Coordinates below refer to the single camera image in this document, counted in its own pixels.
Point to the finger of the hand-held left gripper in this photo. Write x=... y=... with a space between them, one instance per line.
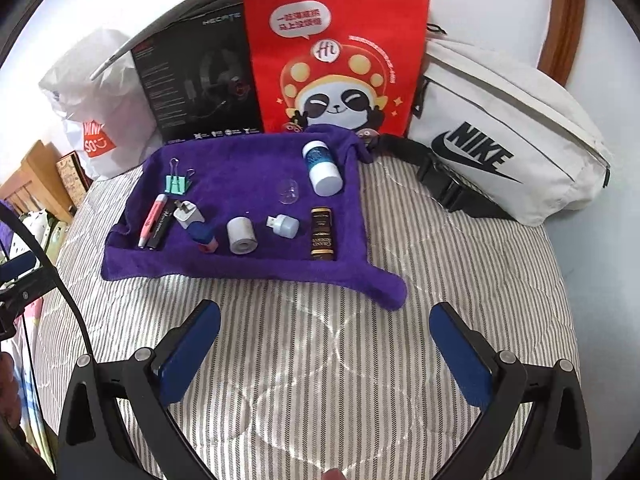
x=22 y=296
x=20 y=265

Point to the small blue jar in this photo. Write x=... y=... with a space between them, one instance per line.
x=201 y=235

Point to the striped quilted bedspread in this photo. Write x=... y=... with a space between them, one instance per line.
x=325 y=360

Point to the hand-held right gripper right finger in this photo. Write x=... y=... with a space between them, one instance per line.
x=460 y=355

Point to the clear plastic cap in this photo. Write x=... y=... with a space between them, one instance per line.
x=289 y=192

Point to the wooden door frame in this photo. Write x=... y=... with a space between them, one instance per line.
x=562 y=25

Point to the printed pale cloth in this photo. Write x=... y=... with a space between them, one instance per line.
x=37 y=225

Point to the pink highlighter pen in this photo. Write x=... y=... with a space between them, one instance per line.
x=152 y=220

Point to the white plastic shopping bag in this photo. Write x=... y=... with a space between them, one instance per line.
x=75 y=95

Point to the red paper panda bag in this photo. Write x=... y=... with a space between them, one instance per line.
x=340 y=60

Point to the green binder clip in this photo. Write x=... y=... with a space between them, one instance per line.
x=177 y=185

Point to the white waist bag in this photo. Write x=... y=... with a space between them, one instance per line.
x=500 y=110

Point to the black headset box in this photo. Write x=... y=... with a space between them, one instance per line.
x=200 y=85

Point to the black lighter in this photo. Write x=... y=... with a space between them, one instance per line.
x=167 y=225

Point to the black gold mini bottle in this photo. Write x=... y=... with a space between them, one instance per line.
x=322 y=232

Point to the small white USB light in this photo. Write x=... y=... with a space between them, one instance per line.
x=285 y=224

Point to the white charger plug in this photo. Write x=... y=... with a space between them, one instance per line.
x=189 y=216

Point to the white bottle blue label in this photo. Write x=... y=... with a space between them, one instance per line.
x=322 y=170

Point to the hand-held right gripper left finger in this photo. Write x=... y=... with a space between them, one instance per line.
x=190 y=350

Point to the purple towel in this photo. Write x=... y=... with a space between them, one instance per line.
x=240 y=175

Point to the brown patterned book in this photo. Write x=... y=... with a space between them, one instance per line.
x=72 y=177

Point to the white tape roll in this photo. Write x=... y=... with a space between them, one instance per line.
x=240 y=232

